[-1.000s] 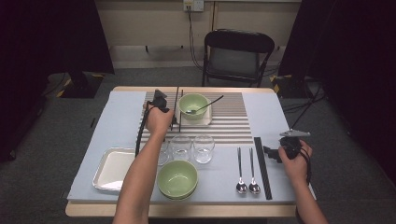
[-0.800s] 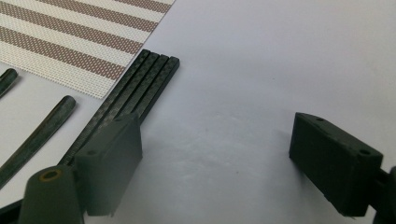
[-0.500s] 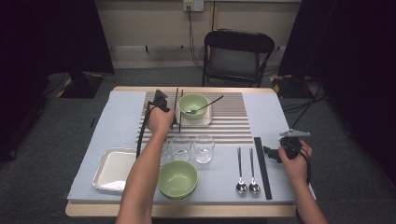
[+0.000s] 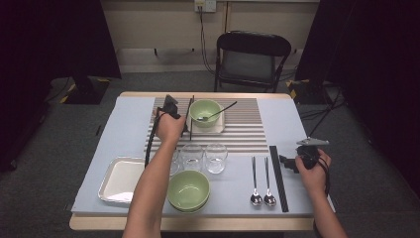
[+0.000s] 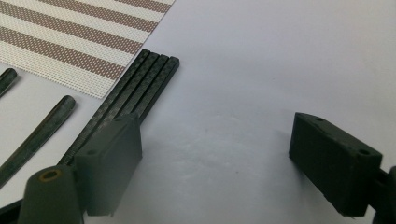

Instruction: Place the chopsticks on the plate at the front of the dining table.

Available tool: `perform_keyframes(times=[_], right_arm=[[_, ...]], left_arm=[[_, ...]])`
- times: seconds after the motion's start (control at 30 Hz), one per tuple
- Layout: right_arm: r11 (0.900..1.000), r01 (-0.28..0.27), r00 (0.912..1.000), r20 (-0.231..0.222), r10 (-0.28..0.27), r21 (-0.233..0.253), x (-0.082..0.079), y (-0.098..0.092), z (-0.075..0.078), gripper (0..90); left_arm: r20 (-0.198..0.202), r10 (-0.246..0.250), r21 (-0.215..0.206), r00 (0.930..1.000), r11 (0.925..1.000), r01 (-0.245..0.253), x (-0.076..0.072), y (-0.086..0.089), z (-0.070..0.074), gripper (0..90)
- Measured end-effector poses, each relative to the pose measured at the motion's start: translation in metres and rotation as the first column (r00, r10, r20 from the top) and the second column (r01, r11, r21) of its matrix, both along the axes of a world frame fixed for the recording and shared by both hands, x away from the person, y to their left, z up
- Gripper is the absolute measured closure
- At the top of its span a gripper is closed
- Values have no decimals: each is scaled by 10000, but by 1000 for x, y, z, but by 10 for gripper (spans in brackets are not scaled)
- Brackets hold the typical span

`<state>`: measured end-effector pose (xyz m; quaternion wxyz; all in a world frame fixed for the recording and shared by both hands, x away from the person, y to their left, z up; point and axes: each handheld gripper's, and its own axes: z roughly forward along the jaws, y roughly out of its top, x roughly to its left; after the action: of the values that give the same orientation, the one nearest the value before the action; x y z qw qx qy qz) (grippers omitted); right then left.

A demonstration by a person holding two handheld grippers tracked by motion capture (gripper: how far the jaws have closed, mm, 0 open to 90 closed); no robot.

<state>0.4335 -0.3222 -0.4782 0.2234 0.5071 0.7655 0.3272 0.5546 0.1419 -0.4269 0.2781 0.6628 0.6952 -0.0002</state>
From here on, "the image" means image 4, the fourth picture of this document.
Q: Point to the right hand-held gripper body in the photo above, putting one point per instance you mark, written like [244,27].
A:
[310,152]

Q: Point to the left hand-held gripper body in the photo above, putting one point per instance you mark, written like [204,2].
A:
[171,106]

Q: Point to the bundle of black chopsticks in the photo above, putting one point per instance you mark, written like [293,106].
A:
[279,178]

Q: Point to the single black chopstick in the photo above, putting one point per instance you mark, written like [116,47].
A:
[190,132]
[187,115]

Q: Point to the green ceramic bowl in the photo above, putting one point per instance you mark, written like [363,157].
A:
[188,211]
[188,190]
[204,110]

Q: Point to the silver spoon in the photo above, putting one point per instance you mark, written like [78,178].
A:
[218,113]
[256,199]
[269,199]

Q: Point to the clear drinking glass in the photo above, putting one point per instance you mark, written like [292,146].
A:
[192,157]
[216,158]
[175,163]

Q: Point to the person's left hand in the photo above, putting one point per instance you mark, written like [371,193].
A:
[170,127]

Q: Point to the person's right hand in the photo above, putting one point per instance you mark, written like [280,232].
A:
[315,178]

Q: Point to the striped woven placemat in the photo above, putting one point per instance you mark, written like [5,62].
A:
[244,132]

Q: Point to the black stand base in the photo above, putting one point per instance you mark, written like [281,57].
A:
[308,94]
[87,92]

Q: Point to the small dark strip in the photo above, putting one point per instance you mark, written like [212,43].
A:
[98,130]

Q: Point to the black folding chair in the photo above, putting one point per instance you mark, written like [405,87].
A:
[252,44]

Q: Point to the black curtain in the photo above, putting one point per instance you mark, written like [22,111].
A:
[373,66]
[49,39]

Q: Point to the white wall socket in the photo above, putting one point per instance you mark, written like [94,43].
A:
[205,5]

